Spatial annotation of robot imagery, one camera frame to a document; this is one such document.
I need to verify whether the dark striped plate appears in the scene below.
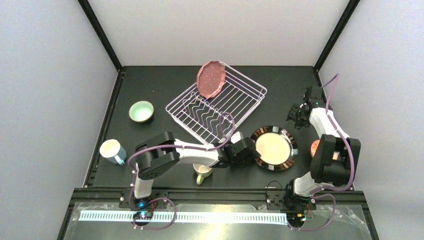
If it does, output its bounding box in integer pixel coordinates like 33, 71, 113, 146
250, 125, 299, 172

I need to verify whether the white wire dish rack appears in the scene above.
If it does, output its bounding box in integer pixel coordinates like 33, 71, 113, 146
165, 62, 268, 144

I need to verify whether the pink polka dot plate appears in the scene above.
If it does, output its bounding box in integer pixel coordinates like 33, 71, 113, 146
196, 61, 226, 99

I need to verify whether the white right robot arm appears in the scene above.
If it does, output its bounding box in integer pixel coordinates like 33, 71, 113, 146
283, 86, 361, 210

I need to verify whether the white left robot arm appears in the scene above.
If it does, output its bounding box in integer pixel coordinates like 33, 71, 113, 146
127, 131, 260, 199

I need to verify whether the orange floral bowl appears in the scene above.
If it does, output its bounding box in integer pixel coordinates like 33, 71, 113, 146
310, 139, 320, 158

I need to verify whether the green celadon bowl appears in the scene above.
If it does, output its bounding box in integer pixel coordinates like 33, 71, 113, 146
128, 100, 155, 123

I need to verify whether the white LED light strip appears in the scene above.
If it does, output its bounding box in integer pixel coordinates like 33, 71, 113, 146
77, 210, 288, 226

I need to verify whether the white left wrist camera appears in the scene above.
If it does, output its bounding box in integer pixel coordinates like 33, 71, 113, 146
230, 131, 244, 144

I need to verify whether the cream mug green handle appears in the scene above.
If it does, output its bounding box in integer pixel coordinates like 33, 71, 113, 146
193, 164, 213, 185

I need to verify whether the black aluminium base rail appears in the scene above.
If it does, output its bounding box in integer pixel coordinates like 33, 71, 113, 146
57, 187, 379, 240

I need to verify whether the black right frame post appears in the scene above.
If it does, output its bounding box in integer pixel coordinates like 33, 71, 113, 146
313, 0, 360, 73

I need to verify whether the black frame post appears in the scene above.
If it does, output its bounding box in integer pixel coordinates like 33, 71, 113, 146
78, 0, 123, 72
313, 0, 360, 73

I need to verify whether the white mug blue handle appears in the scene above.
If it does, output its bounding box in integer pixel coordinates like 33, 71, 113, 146
99, 139, 127, 166

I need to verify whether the black left frame post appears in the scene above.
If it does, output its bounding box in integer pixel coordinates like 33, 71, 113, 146
78, 0, 123, 72

